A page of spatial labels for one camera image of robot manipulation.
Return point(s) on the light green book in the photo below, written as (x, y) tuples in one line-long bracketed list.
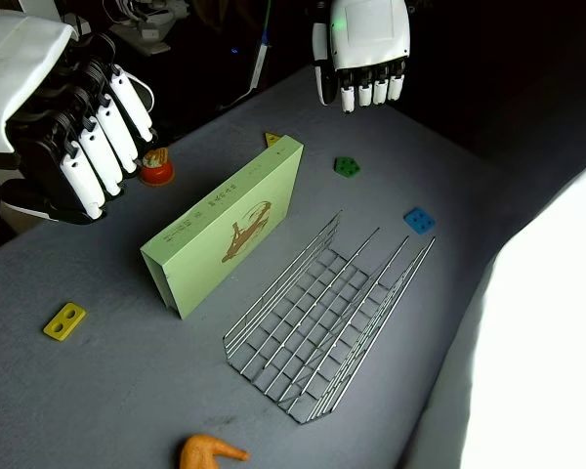
[(224, 229)]

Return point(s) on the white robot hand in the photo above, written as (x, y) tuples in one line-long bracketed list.
[(371, 29), (24, 73)]

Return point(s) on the blue square block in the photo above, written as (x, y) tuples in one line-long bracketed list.
[(420, 221)]

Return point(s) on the orange toy chicken leg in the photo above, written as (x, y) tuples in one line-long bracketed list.
[(200, 452)]

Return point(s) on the grey table cloth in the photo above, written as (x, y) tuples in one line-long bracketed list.
[(127, 381)]

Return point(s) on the yellow triangle block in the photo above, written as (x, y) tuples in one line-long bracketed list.
[(272, 139)]

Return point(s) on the white strip with blue plug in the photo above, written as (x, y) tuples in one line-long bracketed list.
[(259, 68)]

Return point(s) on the orange toy cupcake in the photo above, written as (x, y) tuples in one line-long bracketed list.
[(156, 171)]

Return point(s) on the green pentagon block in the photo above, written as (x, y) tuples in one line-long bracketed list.
[(347, 167)]

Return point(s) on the yellow rectangle block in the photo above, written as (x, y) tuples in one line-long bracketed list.
[(64, 321)]

